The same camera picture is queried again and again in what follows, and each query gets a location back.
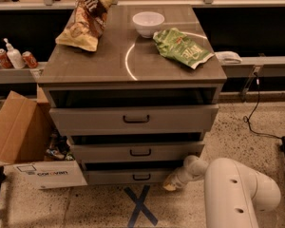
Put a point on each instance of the grey middle drawer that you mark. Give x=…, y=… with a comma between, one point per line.
x=136, y=152

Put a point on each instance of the yellow brown chip bag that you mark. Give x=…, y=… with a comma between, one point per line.
x=86, y=25

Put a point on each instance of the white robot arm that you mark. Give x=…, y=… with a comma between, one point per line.
x=232, y=191

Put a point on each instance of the grey drawer cabinet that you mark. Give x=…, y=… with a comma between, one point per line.
x=127, y=70

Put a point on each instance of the grey drawer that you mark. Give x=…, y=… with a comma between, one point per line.
x=136, y=152
x=129, y=172
x=134, y=120

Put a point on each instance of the grey top drawer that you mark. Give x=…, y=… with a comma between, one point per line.
x=134, y=120

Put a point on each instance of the red soda can left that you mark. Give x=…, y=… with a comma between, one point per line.
x=4, y=59

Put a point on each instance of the white pump bottle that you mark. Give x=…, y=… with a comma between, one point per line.
x=14, y=55

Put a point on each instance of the red soda can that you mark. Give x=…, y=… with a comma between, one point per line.
x=4, y=59
x=29, y=59

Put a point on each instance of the red soda can right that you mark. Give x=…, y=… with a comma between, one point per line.
x=29, y=59

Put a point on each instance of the white bowl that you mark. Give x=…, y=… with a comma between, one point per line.
x=147, y=23

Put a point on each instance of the grey bottom drawer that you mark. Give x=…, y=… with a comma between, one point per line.
x=129, y=172

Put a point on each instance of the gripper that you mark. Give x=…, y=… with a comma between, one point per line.
x=180, y=178

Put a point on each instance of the brown cardboard box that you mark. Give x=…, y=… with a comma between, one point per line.
x=24, y=130

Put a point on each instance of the green chip bag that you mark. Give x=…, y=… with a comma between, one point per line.
x=176, y=45

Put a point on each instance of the white folded cloth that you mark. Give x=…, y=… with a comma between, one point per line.
x=228, y=57

